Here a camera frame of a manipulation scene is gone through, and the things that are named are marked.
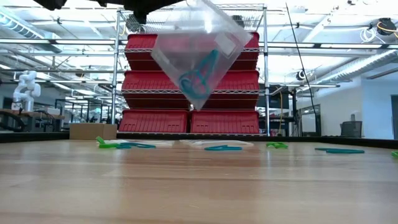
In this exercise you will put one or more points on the black aluminium table frame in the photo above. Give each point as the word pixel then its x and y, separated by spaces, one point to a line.
pixel 37 136

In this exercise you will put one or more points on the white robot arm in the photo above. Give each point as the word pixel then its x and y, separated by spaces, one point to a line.
pixel 26 90

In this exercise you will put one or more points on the grey door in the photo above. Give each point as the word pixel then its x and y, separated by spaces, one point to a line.
pixel 395 118

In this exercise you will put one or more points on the small cardboard box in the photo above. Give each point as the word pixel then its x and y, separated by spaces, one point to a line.
pixel 90 131

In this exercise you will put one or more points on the teal rubber band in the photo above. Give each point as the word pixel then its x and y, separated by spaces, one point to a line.
pixel 342 151
pixel 222 148
pixel 136 145

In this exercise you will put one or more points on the wood top rolling workbench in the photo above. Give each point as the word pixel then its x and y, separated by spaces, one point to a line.
pixel 31 114

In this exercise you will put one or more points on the black framed glass panel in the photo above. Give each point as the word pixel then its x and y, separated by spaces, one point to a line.
pixel 308 121

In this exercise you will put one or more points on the blue rubber band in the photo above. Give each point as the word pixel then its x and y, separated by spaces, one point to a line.
pixel 183 84
pixel 214 57

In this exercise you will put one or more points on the grey mesh office chair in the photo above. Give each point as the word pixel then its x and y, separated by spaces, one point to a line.
pixel 351 129

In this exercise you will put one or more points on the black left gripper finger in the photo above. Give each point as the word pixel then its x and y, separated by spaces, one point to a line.
pixel 146 6

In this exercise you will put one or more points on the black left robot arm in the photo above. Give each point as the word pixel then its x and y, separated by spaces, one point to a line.
pixel 49 3

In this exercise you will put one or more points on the green rubber band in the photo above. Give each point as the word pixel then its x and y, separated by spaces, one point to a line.
pixel 395 153
pixel 276 145
pixel 107 146

